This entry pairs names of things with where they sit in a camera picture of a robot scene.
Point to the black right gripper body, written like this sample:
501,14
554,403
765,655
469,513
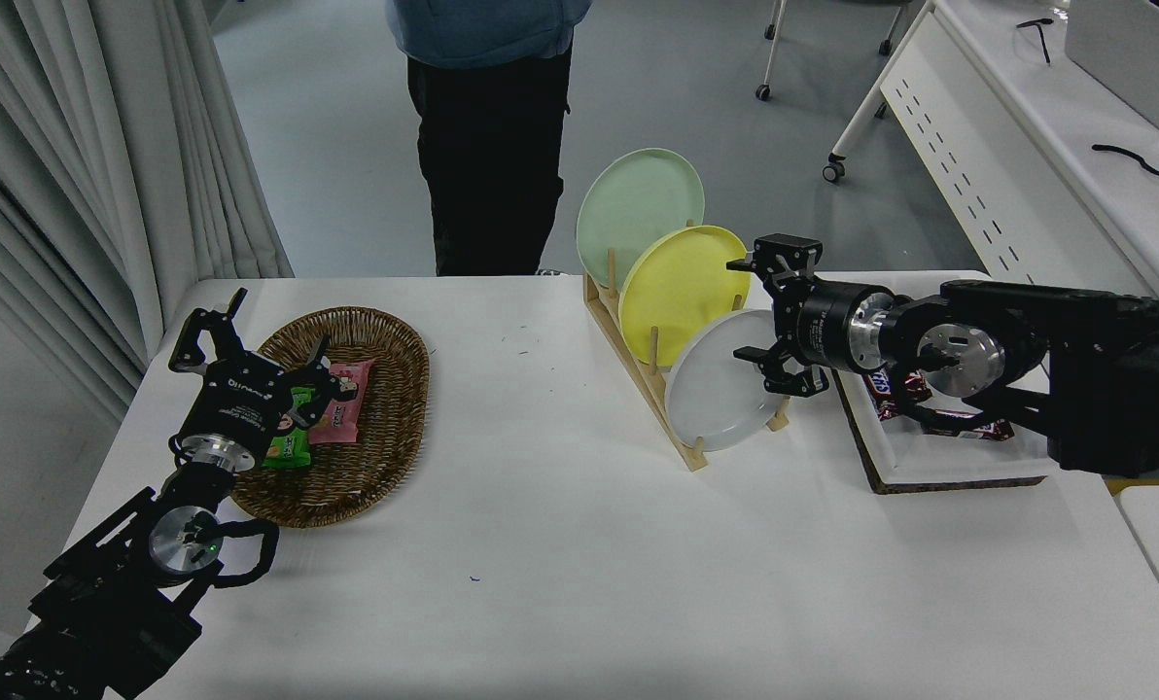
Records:
823,326

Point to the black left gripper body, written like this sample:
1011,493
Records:
239,399

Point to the white plate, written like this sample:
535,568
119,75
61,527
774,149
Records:
716,399

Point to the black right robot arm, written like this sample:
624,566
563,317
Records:
1105,379

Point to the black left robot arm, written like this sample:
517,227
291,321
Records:
103,593

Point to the yellow plate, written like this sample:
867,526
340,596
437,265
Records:
682,287

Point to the wooden plate rack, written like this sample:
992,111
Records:
672,439

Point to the pale green plate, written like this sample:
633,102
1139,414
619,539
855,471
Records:
628,204

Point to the pink snack packet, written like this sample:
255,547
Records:
346,424

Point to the brown wicker basket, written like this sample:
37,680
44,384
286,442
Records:
385,389

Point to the green snack packet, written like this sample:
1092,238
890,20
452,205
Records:
288,449

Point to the brown Snickers bar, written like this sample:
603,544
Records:
881,401
968,428
915,387

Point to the white rectangular tray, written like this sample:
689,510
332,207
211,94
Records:
930,457

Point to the white pleated curtain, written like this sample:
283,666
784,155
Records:
103,146

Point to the white desk with perforated panel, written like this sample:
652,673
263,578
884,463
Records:
1027,175

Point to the person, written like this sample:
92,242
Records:
492,146

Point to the black glasses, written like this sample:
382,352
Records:
1043,39

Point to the silver laptop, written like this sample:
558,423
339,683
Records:
1124,49

